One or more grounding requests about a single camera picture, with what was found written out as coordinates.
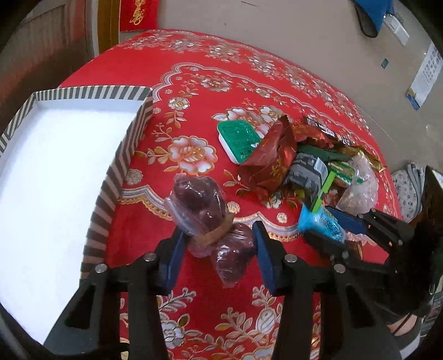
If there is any gold foil packet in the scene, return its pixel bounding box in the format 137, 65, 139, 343
338, 144, 386, 173

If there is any green lidded jelly cup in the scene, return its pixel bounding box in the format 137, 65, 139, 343
217, 120, 261, 165

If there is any floral cushion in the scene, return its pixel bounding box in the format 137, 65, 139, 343
392, 163, 425, 223

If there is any blue snack packet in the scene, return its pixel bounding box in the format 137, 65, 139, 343
297, 205, 346, 243

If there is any clear bag of nuts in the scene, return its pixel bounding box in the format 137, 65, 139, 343
336, 155, 378, 215

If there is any Nescafe coffee stick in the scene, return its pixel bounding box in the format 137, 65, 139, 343
303, 117, 354, 146

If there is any wooden door frame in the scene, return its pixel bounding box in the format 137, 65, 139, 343
97, 0, 121, 54

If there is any black green snack packet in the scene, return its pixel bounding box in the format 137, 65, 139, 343
284, 145, 351, 212

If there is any dried dates plastic bag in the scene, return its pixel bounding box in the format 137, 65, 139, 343
164, 174, 257, 288

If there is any brown wooden door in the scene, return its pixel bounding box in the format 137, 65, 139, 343
1, 1, 92, 130

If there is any red floral tablecloth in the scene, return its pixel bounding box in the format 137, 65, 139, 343
64, 30, 400, 359

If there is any red wall decoration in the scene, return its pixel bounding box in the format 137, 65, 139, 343
119, 0, 160, 32

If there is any red foil snack packet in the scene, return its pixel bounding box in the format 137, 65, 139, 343
238, 115, 335, 199

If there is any wall calendar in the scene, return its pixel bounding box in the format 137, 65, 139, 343
405, 42, 442, 110

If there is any green wafer packet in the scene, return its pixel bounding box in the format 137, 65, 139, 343
327, 161, 364, 188

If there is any striped white cardboard box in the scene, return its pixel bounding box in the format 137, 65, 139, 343
1, 85, 153, 343

